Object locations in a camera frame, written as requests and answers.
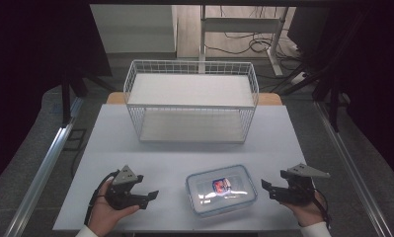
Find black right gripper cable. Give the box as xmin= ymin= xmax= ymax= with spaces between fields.
xmin=310 ymin=188 xmax=333 ymax=230

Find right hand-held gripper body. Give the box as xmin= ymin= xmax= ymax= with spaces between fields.
xmin=278 ymin=163 xmax=332 ymax=207

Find black rectangular floor bracket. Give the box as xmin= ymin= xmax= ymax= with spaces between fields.
xmin=63 ymin=127 xmax=88 ymax=153

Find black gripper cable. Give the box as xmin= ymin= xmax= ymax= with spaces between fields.
xmin=310 ymin=188 xmax=333 ymax=230
xmin=83 ymin=170 xmax=120 ymax=228

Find person's left hand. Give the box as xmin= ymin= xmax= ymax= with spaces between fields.
xmin=87 ymin=179 xmax=141 ymax=237

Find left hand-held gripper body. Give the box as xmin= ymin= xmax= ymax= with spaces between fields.
xmin=104 ymin=164 xmax=145 ymax=211

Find black metal stand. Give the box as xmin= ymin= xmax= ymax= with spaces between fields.
xmin=59 ymin=65 xmax=90 ymax=129

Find person's right hand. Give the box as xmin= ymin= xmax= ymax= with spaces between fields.
xmin=280 ymin=192 xmax=326 ymax=228

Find white metal desk frame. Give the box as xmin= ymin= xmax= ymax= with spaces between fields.
xmin=198 ymin=4 xmax=290 ymax=77

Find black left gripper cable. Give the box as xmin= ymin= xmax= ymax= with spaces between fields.
xmin=83 ymin=170 xmax=120 ymax=228

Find white cabinet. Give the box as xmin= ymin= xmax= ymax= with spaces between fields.
xmin=89 ymin=4 xmax=179 ymax=54

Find wooden table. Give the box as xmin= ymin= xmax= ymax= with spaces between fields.
xmin=106 ymin=91 xmax=283 ymax=107

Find black floor cables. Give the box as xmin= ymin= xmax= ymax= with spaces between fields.
xmin=204 ymin=5 xmax=304 ymax=57

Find aluminium rail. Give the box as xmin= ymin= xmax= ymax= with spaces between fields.
xmin=2 ymin=97 xmax=84 ymax=237
xmin=313 ymin=100 xmax=394 ymax=237

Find white power strip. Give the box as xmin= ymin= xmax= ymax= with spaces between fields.
xmin=290 ymin=71 xmax=309 ymax=86

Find white wire shelf rack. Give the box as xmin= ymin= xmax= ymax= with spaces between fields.
xmin=122 ymin=58 xmax=261 ymax=145

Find dark curtain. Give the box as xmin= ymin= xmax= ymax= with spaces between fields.
xmin=287 ymin=0 xmax=394 ymax=187
xmin=0 ymin=0 xmax=114 ymax=194

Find clear plastic lidded food container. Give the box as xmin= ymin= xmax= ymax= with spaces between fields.
xmin=185 ymin=164 xmax=259 ymax=218

